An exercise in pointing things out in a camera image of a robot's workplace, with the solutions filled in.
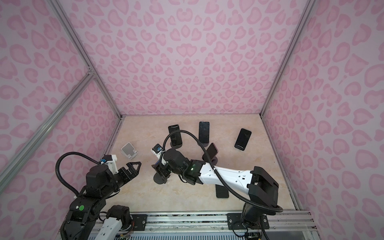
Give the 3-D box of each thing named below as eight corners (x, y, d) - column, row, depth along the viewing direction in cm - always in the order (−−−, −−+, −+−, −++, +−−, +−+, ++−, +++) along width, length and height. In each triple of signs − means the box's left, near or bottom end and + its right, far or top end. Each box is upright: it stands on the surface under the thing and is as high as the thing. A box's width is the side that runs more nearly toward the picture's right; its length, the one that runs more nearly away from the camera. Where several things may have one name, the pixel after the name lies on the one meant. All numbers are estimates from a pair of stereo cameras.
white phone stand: (126, 157, 100) (120, 148, 92) (133, 150, 103) (128, 141, 95) (131, 160, 98) (125, 152, 90) (138, 153, 101) (133, 145, 94)
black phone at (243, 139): (233, 148, 103) (237, 137, 93) (237, 138, 108) (241, 127, 98) (243, 152, 100) (248, 141, 91) (247, 142, 105) (252, 131, 96)
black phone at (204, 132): (198, 147, 104) (198, 134, 93) (198, 135, 111) (198, 121, 100) (208, 147, 104) (209, 134, 93) (208, 135, 111) (209, 121, 100)
